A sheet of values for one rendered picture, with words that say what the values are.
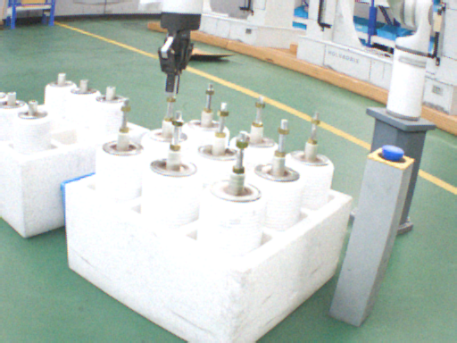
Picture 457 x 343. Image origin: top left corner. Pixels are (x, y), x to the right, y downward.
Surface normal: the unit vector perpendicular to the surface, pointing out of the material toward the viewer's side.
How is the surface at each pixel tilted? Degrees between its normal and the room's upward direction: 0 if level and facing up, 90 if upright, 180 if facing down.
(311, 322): 0
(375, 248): 90
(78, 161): 90
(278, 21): 90
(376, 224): 90
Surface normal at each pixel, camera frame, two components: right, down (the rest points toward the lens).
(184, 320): -0.58, 0.22
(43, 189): 0.77, 0.30
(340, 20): -0.84, 0.09
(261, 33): 0.53, 0.35
